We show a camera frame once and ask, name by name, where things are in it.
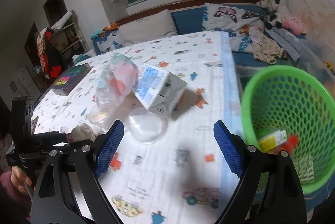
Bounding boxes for clear plastic bag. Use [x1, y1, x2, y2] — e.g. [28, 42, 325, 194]
[89, 54, 138, 124]

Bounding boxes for dark colourful book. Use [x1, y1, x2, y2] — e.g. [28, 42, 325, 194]
[51, 63, 91, 96]

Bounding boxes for blue white patterned cloth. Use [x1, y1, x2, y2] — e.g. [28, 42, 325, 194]
[265, 27, 300, 62]

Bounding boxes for white blue milk carton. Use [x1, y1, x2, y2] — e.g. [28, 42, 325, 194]
[135, 64, 187, 118]

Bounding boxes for metal storage shelf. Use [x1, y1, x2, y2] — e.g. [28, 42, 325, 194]
[50, 10, 89, 61]

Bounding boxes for green perforated plastic basket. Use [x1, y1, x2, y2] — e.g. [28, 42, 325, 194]
[241, 65, 334, 194]

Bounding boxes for crumpled white tissue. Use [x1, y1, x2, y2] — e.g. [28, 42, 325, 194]
[68, 123, 95, 143]

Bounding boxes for black white cow plush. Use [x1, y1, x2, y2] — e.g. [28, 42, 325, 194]
[256, 0, 290, 30]

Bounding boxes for left hand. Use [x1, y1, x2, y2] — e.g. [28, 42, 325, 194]
[10, 166, 32, 189]

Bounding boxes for white cartoon print tablecloth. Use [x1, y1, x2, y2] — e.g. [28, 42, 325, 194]
[33, 31, 242, 223]

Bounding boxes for clear round plastic lid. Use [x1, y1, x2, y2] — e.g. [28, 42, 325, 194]
[127, 108, 167, 143]

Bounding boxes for yellow green small box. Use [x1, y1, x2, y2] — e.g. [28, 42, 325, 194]
[258, 129, 287, 152]

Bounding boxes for blue sofa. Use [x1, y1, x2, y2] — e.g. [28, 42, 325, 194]
[91, 3, 309, 89]

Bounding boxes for small butterfly print pillow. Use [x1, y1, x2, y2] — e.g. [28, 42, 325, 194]
[91, 29, 124, 55]

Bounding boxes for beige plain pillow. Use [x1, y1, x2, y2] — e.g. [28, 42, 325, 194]
[119, 9, 178, 46]

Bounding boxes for pink plush toy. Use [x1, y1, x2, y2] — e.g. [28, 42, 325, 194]
[281, 14, 307, 35]

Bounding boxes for orange toy on sofa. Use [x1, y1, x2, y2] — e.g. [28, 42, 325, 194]
[103, 23, 119, 31]

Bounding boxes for beige patterned clothing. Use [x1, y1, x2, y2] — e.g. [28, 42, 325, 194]
[249, 27, 287, 65]

